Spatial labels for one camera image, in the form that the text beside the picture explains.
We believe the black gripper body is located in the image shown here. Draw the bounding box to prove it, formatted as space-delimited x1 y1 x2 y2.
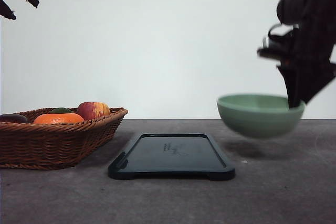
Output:
257 24 336 70

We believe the green ceramic bowl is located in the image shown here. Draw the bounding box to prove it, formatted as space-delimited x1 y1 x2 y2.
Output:
217 93 306 136

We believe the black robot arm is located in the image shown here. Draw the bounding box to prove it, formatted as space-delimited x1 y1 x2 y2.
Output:
258 0 336 108

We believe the green fruit in basket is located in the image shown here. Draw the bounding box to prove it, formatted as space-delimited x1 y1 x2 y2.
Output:
51 108 74 114

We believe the brown wicker basket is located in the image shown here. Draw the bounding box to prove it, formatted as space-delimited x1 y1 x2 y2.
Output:
0 108 128 170

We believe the dark purple fruit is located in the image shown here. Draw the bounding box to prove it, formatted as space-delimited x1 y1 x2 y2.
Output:
0 114 28 124

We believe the orange mandarin fruit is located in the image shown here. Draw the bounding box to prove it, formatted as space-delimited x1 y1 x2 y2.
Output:
33 113 85 124

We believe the red yellow apple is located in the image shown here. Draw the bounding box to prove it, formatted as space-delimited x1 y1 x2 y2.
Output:
76 102 110 120

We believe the dark rectangular tray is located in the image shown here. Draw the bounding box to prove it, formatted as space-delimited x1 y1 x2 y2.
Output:
108 133 236 180

